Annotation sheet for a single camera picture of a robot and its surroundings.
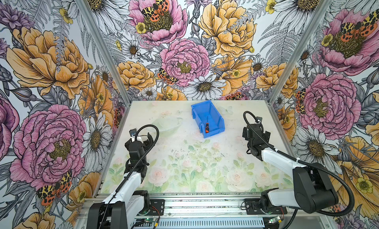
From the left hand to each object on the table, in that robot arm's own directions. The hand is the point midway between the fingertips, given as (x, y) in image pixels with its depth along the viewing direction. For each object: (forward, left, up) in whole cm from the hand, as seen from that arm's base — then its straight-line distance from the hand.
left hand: (141, 139), depth 86 cm
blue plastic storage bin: (+19, -47, -10) cm, 51 cm away
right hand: (+3, -67, -1) cm, 67 cm away
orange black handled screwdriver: (+15, -40, -11) cm, 44 cm away
